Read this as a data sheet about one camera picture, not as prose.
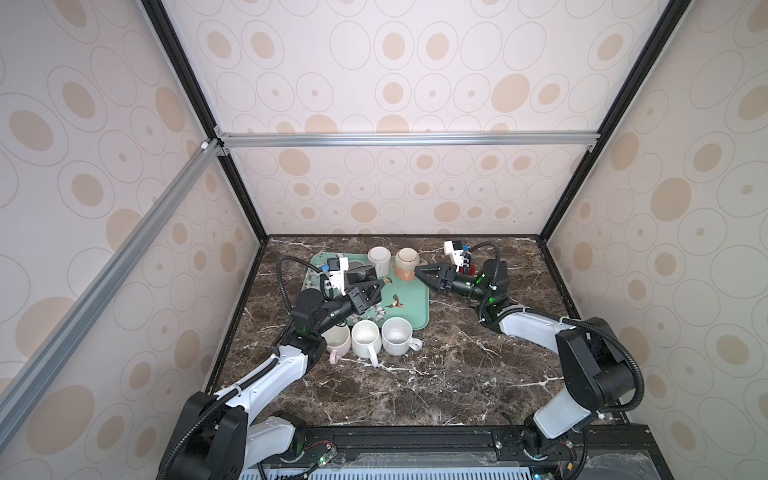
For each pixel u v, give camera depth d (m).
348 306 0.67
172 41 0.71
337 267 0.68
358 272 0.77
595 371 0.46
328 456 0.71
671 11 0.68
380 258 1.03
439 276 0.72
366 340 0.83
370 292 0.70
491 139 1.75
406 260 1.00
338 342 0.89
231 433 0.40
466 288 0.73
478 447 0.75
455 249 0.76
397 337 0.92
